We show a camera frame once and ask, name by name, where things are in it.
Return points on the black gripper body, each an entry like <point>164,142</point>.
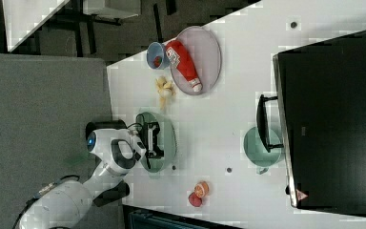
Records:
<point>147,138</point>

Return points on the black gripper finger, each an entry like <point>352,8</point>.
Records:
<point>155,154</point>
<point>153,126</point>

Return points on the mint green oval strainer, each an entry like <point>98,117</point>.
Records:
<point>164,140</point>

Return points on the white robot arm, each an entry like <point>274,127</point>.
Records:
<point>63,203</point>

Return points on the yellow peeled toy banana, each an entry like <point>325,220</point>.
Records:
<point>165,89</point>

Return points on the dark grey cup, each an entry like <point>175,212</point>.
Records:
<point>122,190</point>

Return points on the orange slice toy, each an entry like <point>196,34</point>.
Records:
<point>201,189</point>

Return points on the small red toy fruit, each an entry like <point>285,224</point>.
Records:
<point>157,61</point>

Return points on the red plush ketchup bottle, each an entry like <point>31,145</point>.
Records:
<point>180,59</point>

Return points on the light blue bowl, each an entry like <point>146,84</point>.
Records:
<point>154,50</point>

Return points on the grey oval plate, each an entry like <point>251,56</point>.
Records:
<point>205,52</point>

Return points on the mint green mug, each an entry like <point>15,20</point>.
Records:
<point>258,154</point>

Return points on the black silver toaster oven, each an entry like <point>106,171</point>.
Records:
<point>321,98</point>

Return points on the blue metal frame rail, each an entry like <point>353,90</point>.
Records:
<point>140,218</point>

